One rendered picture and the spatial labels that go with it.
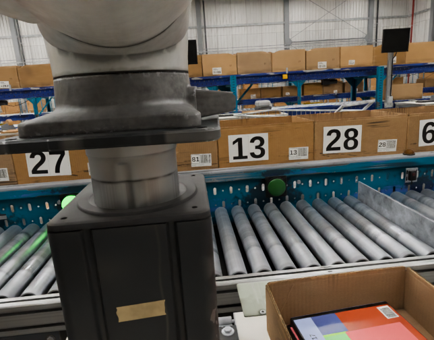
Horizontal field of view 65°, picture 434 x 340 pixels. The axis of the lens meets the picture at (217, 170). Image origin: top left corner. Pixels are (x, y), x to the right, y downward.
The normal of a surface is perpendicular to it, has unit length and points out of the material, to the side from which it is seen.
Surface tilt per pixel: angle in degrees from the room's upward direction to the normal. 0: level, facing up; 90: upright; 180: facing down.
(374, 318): 0
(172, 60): 91
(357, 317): 0
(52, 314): 90
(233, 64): 90
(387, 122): 90
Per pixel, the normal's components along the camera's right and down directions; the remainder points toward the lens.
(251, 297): -0.06, -0.97
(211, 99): 0.13, 0.22
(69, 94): -0.51, 0.13
